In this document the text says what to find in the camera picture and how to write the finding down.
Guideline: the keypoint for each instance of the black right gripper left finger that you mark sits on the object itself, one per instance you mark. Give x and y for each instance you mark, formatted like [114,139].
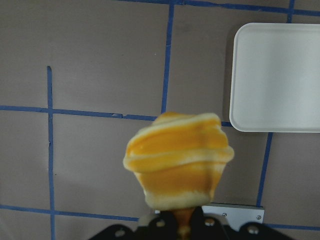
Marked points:
[154,226]

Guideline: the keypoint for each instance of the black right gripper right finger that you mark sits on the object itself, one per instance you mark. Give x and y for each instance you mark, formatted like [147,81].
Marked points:
[211,227]

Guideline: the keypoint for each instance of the yellow sliced bread loaf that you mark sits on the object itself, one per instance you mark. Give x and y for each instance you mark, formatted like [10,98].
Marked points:
[179,160]

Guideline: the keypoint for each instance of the white rectangular tray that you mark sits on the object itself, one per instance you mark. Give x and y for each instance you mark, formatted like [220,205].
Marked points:
[275,80]

